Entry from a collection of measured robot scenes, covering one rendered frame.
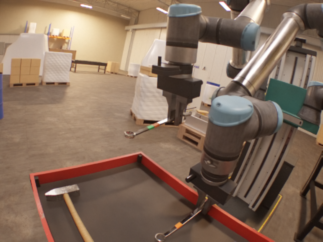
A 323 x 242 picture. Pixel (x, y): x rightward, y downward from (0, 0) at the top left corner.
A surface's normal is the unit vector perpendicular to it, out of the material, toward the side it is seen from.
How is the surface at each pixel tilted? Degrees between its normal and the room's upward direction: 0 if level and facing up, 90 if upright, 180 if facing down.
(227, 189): 12
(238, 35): 113
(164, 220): 0
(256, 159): 90
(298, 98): 90
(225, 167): 98
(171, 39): 102
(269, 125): 88
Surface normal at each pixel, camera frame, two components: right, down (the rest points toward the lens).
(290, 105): -0.78, 0.03
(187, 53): 0.29, 0.44
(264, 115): 0.27, -0.27
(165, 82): -0.69, 0.29
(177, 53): -0.26, 0.41
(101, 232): 0.21, -0.93
